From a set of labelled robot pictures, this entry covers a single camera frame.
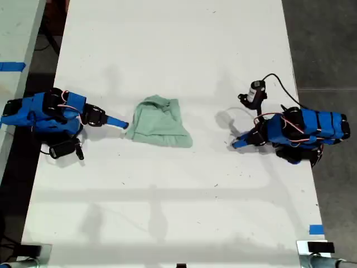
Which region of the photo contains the pale green T-shirt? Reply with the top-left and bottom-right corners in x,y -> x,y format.
124,94 -> 194,149

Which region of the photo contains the blue tape strip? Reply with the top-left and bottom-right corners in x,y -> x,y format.
0,61 -> 27,73
308,224 -> 325,236

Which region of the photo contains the white side table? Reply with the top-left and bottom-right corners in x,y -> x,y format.
0,0 -> 47,179

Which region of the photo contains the small black box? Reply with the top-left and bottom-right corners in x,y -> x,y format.
21,245 -> 42,257
307,242 -> 335,254

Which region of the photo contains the grey metal tube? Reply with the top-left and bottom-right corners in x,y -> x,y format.
309,254 -> 357,268
0,258 -> 38,268

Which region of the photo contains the short black camera stalk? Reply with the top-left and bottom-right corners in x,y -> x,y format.
73,137 -> 85,161
238,93 -> 269,117

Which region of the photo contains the black camera box white label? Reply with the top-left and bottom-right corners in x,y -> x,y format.
247,80 -> 266,103

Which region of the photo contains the metal table bracket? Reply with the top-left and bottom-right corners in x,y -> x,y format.
16,243 -> 53,268
296,239 -> 329,268

